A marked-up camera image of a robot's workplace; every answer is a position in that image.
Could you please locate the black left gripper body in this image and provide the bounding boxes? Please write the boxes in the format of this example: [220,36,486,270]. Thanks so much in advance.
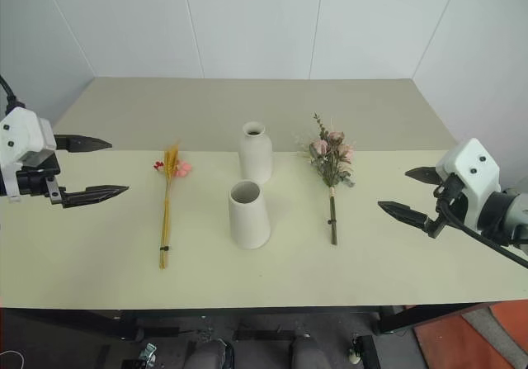
[16,150,67,210]

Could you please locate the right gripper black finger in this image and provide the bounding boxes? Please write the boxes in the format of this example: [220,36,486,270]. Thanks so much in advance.
[377,200,433,232]
[404,167,445,187]

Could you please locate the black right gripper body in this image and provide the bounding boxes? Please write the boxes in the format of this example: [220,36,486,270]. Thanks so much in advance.
[426,173,467,240]

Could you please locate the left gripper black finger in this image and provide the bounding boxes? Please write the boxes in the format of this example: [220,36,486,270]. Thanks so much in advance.
[61,185,130,211]
[54,135,113,154]

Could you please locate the white tapered vase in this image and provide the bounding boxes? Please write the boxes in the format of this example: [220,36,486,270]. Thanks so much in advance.
[227,179,272,251]

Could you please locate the white bottle-shaped vase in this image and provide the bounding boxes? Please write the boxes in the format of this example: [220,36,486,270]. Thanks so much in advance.
[238,121,274,186]

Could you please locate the pale yellow table mat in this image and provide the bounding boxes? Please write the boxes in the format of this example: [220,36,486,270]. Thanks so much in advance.
[0,149,528,310]

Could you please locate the yellow wheat flower bundle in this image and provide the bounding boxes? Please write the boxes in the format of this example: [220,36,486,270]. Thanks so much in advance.
[153,139,193,271]

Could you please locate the pink rose bouquet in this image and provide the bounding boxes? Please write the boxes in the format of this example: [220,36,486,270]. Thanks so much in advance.
[294,112,357,247]

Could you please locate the white caster wheel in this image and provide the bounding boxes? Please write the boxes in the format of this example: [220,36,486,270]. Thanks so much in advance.
[347,334,365,365]

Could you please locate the orange floor mat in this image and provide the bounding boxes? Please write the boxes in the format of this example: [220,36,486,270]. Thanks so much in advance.
[412,298,528,369]

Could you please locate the grey caster wheel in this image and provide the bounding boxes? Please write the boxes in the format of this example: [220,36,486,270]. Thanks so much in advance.
[139,343,160,367]

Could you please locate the dark rounded shape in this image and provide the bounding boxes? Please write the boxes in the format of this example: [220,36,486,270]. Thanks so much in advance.
[187,338,234,369]

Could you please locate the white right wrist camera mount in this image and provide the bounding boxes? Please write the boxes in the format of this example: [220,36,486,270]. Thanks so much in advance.
[436,138,502,234]

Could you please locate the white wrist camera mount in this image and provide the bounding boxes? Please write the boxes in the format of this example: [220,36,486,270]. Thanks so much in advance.
[436,138,502,234]
[0,106,57,203]

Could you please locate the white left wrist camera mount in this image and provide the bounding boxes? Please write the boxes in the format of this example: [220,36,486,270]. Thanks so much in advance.
[0,106,57,203]

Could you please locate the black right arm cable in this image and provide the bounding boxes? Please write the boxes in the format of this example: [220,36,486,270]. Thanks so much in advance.
[436,201,528,270]

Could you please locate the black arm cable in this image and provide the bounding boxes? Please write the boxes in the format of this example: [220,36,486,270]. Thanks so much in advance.
[0,74,26,110]
[436,201,528,270]

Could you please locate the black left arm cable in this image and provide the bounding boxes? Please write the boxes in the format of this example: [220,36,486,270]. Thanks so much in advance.
[0,74,26,110]

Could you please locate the black table frame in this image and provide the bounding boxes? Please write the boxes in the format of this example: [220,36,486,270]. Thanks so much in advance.
[0,301,502,369]

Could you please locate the thin white cord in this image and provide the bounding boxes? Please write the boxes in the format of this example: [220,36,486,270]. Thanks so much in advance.
[0,349,25,369]

